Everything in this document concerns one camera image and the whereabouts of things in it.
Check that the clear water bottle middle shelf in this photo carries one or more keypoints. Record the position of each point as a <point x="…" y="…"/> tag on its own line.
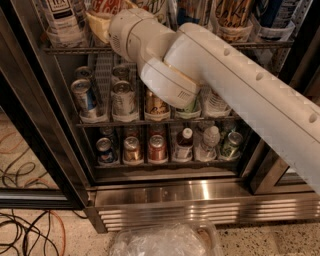
<point x="214" y="104"/>

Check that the dark blue can top shelf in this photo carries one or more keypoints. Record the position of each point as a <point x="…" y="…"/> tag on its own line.
<point x="274" y="18"/>

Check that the brown bottle white cap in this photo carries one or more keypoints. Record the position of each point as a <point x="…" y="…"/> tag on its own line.
<point x="184" y="144"/>

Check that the clear water bottle shelf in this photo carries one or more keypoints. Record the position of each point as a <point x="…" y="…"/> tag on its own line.
<point x="214" y="104"/>
<point x="210" y="139"/>

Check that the bronze can bottom shelf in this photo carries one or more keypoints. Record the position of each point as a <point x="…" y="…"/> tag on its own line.
<point x="132" y="150"/>

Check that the green can middle shelf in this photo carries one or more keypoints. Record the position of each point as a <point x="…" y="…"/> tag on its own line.
<point x="193" y="107"/>

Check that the blue silver can middle front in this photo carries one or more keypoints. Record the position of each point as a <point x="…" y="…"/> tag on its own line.
<point x="86" y="98"/>

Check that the white black tea can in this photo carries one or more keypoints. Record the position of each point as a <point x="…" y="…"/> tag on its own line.
<point x="67" y="23"/>

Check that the blue silver can top shelf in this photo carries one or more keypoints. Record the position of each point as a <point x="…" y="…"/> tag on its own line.
<point x="194" y="11"/>

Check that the white silver can middle front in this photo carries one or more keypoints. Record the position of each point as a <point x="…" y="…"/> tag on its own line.
<point x="123" y="99"/>

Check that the red coke can top shelf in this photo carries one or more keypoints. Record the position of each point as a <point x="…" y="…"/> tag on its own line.
<point x="107" y="6"/>

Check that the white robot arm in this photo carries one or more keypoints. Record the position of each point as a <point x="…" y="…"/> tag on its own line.
<point x="176" y="64"/>

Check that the clear water bottle bottom shelf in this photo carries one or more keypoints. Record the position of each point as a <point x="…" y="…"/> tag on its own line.
<point x="210" y="139"/>

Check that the blue silver can middle rear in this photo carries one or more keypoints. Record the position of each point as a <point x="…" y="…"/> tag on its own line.
<point x="84" y="72"/>

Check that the white green 7up can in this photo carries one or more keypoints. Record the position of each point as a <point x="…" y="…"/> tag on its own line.
<point x="156" y="7"/>

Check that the white silver can middle rear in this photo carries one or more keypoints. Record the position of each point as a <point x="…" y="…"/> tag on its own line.
<point x="120" y="73"/>

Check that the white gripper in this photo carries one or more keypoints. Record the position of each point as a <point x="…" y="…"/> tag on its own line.
<point x="120" y="30"/>

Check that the gold can middle front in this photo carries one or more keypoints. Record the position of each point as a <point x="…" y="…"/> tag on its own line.
<point x="154" y="105"/>

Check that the stainless steel glass-door fridge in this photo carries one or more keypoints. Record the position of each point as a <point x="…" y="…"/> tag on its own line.
<point x="59" y="163"/>

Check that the green can bottom shelf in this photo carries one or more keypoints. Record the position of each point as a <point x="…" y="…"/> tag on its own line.
<point x="231" y="144"/>

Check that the blue pepsi can bottom shelf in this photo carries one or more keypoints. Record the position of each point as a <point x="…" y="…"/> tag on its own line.
<point x="106" y="152"/>

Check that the clear plastic bin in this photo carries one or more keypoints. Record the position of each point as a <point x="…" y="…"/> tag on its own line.
<point x="185" y="238"/>

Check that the green can shelf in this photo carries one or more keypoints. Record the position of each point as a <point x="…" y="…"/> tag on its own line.
<point x="193" y="107"/>
<point x="231" y="144"/>

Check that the white silver can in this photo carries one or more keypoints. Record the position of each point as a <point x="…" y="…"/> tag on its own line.
<point x="120" y="73"/>
<point x="123" y="99"/>

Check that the red can bottom shelf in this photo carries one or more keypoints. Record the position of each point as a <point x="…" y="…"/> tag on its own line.
<point x="157" y="148"/>

